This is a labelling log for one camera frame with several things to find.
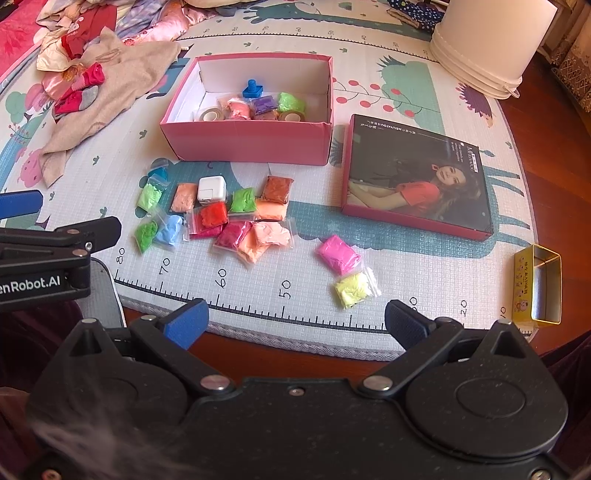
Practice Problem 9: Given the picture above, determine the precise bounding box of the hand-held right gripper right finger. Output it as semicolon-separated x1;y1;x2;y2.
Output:
362;299;527;398

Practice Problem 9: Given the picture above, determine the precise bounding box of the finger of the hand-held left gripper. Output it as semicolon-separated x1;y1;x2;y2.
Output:
0;191;43;221
0;216;123;265

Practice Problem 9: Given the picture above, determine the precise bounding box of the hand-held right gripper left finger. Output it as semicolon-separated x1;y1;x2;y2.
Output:
69;298;234;397

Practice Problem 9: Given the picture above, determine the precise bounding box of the yellow clay packet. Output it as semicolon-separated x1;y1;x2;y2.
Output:
332;269;382;310

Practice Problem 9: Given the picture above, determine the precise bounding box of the pink and white toy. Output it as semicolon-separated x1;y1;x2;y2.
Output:
315;234;364;274

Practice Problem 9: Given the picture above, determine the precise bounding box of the pile of clay packets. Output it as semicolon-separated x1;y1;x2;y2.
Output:
133;159;296;266

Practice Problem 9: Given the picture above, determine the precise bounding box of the glossy box with woman photo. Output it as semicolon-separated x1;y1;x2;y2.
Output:
341;114;494;241

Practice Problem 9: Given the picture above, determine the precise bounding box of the pink cardboard box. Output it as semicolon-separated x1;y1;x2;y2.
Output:
159;55;334;166

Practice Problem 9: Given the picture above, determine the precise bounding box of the grey pouch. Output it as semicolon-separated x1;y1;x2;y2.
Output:
89;257;126;328

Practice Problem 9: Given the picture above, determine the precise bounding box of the red grey sock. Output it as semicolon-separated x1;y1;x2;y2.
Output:
52;62;106;121

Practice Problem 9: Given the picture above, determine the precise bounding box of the yellow metal tin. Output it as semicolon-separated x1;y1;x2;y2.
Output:
512;244;563;328

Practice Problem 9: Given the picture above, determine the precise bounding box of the white charger adapter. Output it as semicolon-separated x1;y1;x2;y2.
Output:
197;175;228;206

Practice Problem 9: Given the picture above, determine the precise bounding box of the beige cloth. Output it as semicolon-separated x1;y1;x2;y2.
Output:
39;28;182;188

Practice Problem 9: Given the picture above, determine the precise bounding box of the pink blanket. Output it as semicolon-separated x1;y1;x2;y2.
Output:
0;0;54;86

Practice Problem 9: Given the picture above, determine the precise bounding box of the salmon clay packet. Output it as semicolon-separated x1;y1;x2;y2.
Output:
217;95;252;121

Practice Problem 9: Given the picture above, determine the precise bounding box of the pile of colourful clothes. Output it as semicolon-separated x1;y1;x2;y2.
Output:
37;0;222;70

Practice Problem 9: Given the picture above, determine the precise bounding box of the cartoon printed play mat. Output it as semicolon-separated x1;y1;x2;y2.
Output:
0;0;539;361

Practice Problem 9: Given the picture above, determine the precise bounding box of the green clay packet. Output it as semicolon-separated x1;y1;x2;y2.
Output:
277;92;308;114

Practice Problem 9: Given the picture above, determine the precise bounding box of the white plastic bucket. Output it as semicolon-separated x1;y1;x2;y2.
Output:
429;0;559;100

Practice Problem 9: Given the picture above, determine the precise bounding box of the patterned lace curtain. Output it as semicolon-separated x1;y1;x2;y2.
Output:
538;0;591;109

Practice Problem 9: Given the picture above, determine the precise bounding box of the dark blue dotted cloth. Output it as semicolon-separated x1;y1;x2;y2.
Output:
388;0;446;28

